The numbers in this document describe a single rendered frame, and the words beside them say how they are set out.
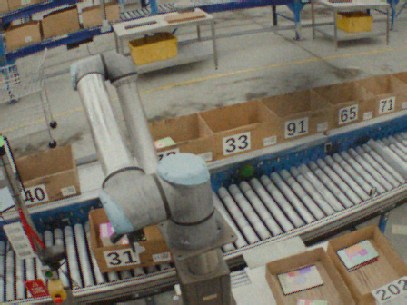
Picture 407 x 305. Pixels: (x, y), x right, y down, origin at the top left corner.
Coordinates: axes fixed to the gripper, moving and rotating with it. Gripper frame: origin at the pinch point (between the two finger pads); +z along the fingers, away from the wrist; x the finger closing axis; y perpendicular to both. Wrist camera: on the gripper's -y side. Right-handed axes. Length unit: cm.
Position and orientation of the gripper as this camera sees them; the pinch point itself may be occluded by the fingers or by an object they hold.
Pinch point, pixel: (134, 254)
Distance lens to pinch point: 201.3
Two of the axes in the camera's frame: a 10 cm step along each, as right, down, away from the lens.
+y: 9.4, -2.4, 2.2
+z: 1.2, 8.9, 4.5
